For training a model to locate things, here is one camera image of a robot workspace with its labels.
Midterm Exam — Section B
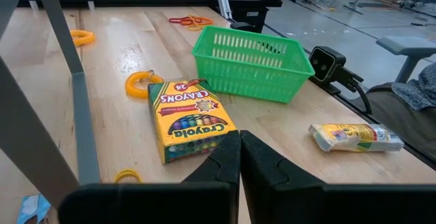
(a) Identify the yellow coil wristband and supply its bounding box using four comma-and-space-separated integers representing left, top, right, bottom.
69, 29, 97, 48
124, 70, 166, 99

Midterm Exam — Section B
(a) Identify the black table clamp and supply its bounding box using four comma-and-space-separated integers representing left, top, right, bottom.
230, 21, 253, 33

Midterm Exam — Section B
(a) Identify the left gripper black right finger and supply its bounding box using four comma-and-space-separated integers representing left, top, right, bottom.
240, 130, 330, 224

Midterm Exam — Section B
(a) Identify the green plastic slotted basket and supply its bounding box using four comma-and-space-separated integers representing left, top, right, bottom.
191, 25, 316, 104

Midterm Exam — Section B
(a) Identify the yellow rubber band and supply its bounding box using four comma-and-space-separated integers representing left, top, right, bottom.
113, 168, 144, 185
186, 15, 206, 32

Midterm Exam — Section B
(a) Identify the grey chair armrest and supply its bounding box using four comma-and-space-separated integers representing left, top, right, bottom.
375, 35, 436, 84

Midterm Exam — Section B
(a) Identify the grey perforated metal riser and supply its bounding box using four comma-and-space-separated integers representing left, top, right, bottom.
0, 0, 102, 208

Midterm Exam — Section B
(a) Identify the red rubber band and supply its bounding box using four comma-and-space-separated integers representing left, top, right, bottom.
168, 16, 192, 25

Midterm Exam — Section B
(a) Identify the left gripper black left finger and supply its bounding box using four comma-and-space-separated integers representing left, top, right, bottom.
158, 130, 242, 224

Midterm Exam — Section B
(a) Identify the orange rubber band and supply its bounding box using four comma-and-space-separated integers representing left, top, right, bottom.
180, 16, 215, 27

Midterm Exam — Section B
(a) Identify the light blue paper packet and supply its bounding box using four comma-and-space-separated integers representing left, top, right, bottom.
16, 193, 52, 224

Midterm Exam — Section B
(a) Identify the black table-level camera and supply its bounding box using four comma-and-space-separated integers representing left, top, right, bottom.
308, 46, 365, 93

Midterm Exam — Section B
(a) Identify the wrapped white chalk pack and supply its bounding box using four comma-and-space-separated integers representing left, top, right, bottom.
308, 123, 405, 154

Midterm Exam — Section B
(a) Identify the yellow Crayola crayon box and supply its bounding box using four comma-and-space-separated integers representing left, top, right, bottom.
147, 78, 238, 165

